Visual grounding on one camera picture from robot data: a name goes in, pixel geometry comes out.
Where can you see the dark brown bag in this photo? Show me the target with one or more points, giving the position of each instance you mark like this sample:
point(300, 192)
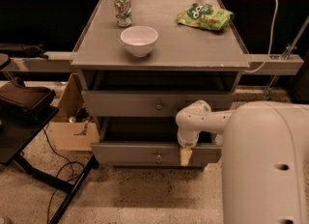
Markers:
point(18, 98)

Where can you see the grey top drawer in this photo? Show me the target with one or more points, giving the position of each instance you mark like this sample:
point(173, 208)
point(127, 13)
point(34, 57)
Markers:
point(150, 103)

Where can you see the grey drawer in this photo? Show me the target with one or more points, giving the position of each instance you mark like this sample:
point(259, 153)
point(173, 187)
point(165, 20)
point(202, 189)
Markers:
point(137, 140)
point(158, 165)
point(150, 103)

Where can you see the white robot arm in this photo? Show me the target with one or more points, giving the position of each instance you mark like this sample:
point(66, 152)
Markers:
point(265, 145)

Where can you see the grey bottom drawer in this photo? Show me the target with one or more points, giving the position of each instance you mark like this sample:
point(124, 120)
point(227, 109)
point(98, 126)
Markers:
point(158, 165)

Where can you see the grey drawer cabinet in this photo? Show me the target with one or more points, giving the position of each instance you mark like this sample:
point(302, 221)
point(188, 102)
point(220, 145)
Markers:
point(183, 58)

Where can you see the green patterned soda can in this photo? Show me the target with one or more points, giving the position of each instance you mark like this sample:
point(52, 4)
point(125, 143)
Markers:
point(123, 12)

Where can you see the white ceramic bowl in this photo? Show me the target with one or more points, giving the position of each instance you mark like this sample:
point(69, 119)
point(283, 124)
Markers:
point(139, 41)

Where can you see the green snack bag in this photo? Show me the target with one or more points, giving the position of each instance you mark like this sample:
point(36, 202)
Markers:
point(205, 17)

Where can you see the cardboard box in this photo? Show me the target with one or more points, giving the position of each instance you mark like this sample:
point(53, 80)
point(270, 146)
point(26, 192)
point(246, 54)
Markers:
point(72, 129)

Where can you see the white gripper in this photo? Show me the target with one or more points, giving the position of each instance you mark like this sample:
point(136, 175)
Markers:
point(187, 141)

